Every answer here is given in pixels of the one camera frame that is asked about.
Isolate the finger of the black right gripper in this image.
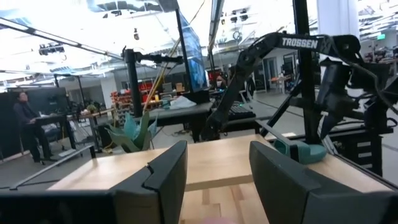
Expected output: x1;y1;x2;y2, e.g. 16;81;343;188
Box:
319;112;339;140

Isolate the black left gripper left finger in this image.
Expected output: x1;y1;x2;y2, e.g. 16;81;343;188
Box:
110;139;188;224

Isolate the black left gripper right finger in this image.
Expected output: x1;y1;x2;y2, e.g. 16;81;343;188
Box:
249;141;398;224

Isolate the teal rubber slide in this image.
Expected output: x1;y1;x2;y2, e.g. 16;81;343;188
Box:
273;138;328;165

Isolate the black drawer cabinet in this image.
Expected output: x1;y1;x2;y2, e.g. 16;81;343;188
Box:
328;124;395;177

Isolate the green plant in white pot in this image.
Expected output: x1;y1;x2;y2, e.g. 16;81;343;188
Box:
104;111;159;154

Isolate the black work table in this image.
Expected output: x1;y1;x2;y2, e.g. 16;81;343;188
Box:
133;101;216;143

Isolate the black backlit keyboard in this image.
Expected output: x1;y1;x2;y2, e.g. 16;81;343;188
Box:
228;104;257;121

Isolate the white plastic bag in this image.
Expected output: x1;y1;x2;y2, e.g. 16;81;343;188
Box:
169;95;198;110

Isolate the red storage shelving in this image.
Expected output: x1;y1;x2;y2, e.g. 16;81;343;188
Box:
110;80;156;110

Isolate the black desk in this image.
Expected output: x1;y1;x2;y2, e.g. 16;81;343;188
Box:
33;113;78;151

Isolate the large black monitor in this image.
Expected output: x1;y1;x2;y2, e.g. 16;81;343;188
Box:
175;8;210;94

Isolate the person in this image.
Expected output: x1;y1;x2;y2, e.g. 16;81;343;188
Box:
12;91;53;163

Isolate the black aluminium rig frame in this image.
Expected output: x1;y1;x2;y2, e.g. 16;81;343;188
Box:
9;0;398;190

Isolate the wooden shelf with black frame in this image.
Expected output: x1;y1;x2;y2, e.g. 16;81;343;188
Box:
46;133;393;192

